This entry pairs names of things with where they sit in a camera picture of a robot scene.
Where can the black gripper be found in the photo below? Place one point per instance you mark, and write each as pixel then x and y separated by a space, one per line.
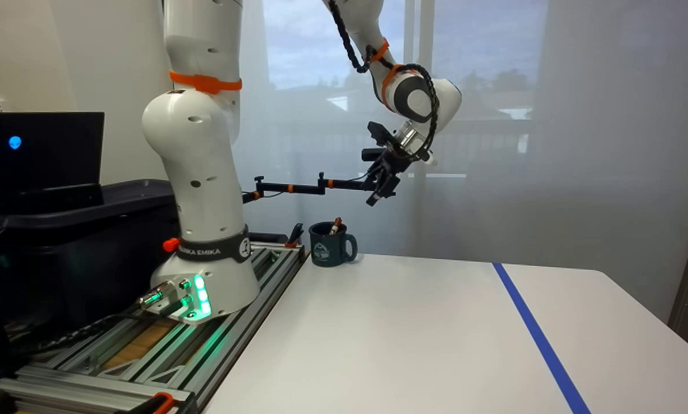
pixel 390 154

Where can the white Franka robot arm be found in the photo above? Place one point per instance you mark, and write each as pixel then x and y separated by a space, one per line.
pixel 191 125

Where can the dark teal ceramic mug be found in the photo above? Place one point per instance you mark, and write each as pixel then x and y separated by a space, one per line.
pixel 333 248

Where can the blue tape line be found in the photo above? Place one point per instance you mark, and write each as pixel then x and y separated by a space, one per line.
pixel 564 381

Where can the orange black bar clamp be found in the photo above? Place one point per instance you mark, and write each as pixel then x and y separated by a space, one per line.
pixel 163 403

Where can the black storage bin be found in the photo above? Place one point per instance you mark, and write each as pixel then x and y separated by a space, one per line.
pixel 77 265

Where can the black computer monitor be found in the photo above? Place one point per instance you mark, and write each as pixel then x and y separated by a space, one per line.
pixel 48 161

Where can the black articulated camera boom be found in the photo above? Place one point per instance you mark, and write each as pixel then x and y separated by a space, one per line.
pixel 321 186

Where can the aluminium extrusion mounting frame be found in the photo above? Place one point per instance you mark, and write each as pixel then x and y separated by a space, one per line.
pixel 140 355

